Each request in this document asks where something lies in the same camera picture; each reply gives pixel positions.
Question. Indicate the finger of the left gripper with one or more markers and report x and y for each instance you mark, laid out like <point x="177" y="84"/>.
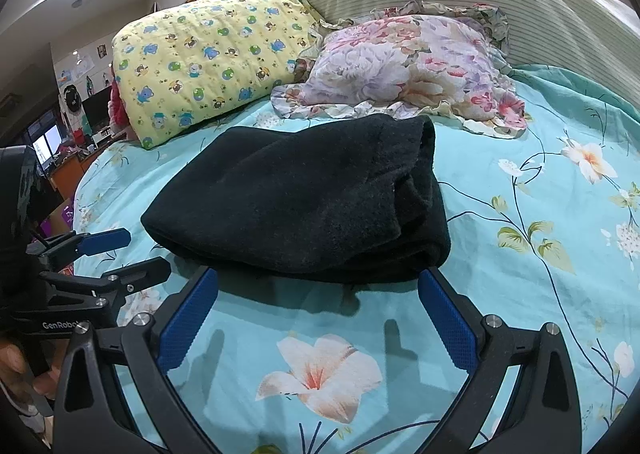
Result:
<point x="57" y="252"/>
<point x="110" y="288"/>

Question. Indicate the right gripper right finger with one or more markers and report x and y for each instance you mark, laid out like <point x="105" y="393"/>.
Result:
<point x="542" y="414"/>

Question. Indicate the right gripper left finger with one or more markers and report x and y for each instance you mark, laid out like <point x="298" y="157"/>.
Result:
<point x="91" y="415"/>

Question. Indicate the black pants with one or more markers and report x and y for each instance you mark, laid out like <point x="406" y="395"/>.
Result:
<point x="350" y="202"/>

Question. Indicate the person's left hand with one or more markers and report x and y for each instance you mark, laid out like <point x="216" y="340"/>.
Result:
<point x="14" y="372"/>

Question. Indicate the cluttered wooden desk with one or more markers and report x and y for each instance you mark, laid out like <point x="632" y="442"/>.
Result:
<point x="64" y="155"/>

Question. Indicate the red cloth beside pillow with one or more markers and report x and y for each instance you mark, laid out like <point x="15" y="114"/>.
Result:
<point x="119" y="120"/>

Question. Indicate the turquoise floral bed sheet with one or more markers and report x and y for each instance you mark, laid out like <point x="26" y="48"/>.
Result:
<point x="544" y="228"/>

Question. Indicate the yellow cartoon print pillow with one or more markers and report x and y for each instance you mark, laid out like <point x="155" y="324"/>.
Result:
<point x="197" y="61"/>

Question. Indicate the pink floral ruffled pillow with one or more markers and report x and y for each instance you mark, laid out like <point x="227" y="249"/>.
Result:
<point x="414" y="60"/>

